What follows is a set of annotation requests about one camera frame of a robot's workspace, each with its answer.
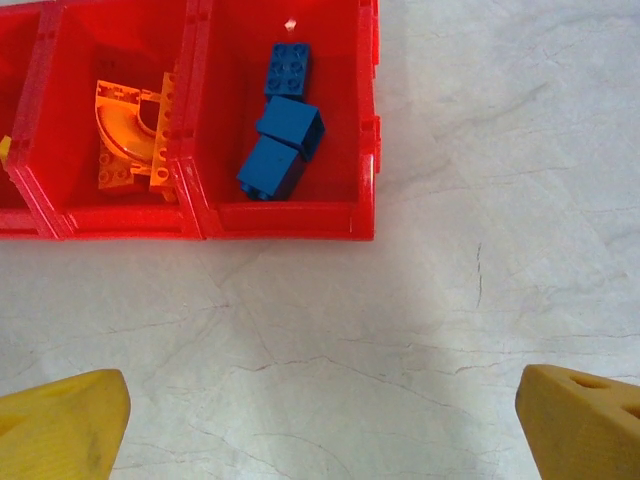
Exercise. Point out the yellow lego brick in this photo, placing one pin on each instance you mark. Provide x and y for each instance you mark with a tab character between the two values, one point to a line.
4	150

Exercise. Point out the orange curved lego piece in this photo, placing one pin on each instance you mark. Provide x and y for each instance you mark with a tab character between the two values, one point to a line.
120	125

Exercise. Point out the blue lego brick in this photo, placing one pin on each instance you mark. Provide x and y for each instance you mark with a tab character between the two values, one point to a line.
267	167
287	70
290	122

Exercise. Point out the red plastic bin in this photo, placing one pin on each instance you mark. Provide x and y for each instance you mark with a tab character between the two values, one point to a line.
125	222
15	220
285	222

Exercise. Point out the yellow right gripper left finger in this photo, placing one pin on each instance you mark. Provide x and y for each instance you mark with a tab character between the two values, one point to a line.
55	425

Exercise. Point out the orange lattice lego piece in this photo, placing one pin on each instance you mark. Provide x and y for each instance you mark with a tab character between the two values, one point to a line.
167	125

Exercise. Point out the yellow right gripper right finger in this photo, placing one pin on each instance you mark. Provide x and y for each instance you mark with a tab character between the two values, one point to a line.
580	430

